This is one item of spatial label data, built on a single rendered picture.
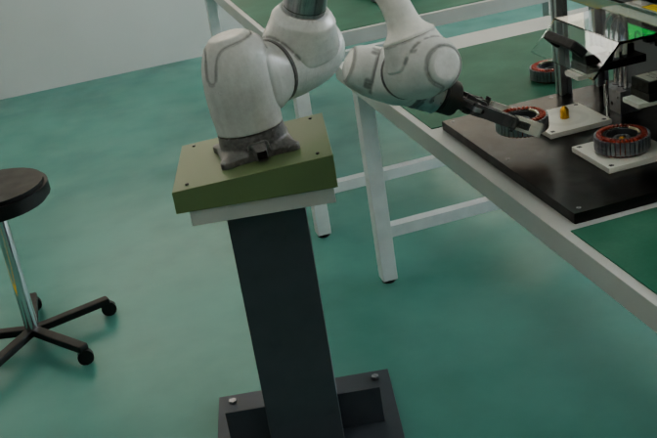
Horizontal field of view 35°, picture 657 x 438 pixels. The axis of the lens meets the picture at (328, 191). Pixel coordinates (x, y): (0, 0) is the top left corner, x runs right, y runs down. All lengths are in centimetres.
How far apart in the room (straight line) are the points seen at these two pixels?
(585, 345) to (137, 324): 144
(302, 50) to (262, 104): 17
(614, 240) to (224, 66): 91
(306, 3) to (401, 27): 48
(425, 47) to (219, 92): 58
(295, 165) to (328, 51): 33
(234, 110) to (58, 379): 131
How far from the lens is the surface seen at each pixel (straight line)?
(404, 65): 189
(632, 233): 191
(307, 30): 235
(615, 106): 243
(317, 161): 221
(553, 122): 237
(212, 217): 227
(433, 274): 343
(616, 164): 212
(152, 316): 350
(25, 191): 320
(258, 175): 222
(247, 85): 226
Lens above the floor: 159
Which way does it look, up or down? 22 degrees down
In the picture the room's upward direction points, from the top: 9 degrees counter-clockwise
